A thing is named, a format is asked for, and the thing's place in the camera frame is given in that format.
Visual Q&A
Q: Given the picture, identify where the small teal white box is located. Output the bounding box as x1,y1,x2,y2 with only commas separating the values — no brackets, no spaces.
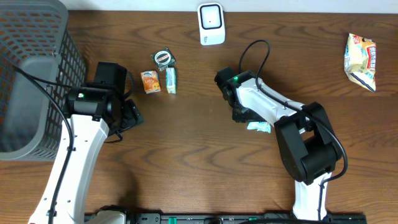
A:
166,67,177,94

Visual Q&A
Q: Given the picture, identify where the teal candy wrapper packet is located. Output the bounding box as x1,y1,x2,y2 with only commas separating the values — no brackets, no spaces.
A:
247,121,271,133

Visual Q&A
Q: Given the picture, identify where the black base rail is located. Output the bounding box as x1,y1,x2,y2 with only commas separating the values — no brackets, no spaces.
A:
84,212,368,224

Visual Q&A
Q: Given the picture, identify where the small orange juice box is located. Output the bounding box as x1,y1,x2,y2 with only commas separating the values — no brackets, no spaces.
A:
141,71,161,94

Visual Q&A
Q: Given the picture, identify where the dark green round-label packet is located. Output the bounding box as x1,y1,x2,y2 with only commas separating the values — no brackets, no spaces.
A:
151,47,176,72

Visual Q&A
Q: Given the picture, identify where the white barcode scanner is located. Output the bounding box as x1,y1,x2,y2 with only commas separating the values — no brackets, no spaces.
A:
197,2,226,46

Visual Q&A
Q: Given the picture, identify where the large white snack bag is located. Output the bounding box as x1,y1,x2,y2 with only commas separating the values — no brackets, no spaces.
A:
344,33,376,93

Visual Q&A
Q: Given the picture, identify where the grey plastic mesh basket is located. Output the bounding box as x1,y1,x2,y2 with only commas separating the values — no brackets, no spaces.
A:
1,1,87,161

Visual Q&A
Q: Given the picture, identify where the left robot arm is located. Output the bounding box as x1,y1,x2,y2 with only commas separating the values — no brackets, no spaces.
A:
29,81,143,223

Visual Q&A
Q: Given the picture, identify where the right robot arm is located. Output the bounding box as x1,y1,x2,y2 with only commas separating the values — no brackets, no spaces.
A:
215,67,342,221

